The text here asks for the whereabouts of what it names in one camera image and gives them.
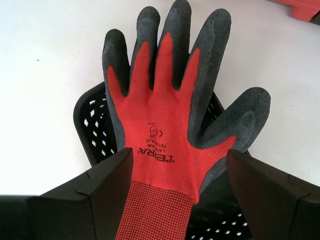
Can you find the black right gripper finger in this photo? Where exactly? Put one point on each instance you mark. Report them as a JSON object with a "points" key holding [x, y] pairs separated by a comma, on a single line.
{"points": [[280, 207], [75, 210]]}

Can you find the red grey work glove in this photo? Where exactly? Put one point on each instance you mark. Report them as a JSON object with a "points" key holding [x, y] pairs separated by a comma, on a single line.
{"points": [[160, 120]]}

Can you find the black perforated plastic basket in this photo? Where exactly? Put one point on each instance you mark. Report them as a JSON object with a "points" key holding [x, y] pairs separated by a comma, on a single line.
{"points": [[85, 125]]}

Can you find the red plastic tool case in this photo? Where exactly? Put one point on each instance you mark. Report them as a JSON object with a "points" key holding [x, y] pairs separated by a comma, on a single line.
{"points": [[302, 10]]}

